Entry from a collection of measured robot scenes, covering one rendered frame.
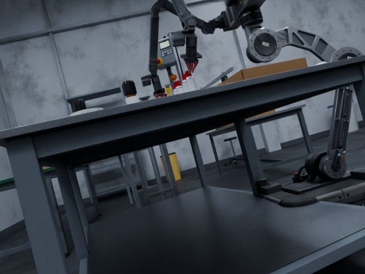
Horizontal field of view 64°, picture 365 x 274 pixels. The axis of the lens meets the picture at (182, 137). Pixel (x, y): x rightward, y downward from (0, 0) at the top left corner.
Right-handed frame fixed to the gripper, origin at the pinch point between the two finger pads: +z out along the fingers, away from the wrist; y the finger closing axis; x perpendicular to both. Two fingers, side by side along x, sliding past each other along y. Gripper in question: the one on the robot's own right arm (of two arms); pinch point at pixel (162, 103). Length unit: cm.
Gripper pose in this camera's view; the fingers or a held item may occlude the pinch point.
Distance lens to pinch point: 209.8
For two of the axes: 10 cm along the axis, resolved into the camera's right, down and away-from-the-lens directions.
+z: 2.7, 9.6, -0.4
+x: 9.2, -2.5, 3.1
